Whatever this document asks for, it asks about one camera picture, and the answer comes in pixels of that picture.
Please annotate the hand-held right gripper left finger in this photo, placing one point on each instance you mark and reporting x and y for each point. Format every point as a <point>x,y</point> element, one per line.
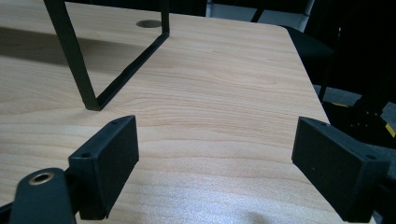
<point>104,168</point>

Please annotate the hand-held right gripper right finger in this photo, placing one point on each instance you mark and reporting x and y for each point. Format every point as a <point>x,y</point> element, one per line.
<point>337,172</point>

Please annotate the black equipment with yellow marks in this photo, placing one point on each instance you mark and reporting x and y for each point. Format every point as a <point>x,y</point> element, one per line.
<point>361,121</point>

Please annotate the black chair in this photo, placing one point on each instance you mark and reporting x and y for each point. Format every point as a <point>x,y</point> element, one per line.
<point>311,53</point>

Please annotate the black metal stand frame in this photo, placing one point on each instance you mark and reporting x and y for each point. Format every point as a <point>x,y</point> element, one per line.
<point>77,62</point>

